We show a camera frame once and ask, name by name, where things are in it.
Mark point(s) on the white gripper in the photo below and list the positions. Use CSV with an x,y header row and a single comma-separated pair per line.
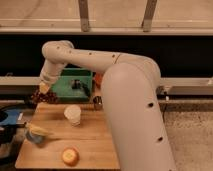
x,y
49,74

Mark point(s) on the dark purple grapes bunch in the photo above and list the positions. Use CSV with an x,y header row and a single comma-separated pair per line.
x,y
49,97

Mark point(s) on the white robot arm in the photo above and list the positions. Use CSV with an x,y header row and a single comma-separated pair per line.
x,y
129,98

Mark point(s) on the green plastic bin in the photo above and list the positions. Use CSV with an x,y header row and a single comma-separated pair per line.
x,y
62,88

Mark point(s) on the black object in bin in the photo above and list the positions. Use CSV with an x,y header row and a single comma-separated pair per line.
x,y
78,84

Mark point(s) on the white paper cup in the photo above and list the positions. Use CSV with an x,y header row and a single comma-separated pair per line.
x,y
73,114

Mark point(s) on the yellow banana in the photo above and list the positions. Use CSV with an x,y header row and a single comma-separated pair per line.
x,y
37,130

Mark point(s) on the blue device at left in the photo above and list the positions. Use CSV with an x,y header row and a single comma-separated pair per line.
x,y
14,115

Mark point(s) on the small metal can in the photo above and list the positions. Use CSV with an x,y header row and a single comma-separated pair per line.
x,y
97,101

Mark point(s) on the orange red fruit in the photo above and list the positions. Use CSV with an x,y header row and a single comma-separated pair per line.
x,y
98,79

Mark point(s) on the wooden board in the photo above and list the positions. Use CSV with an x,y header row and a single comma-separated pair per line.
x,y
91,139

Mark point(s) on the orange apple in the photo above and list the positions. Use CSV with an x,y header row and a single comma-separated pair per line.
x,y
70,156

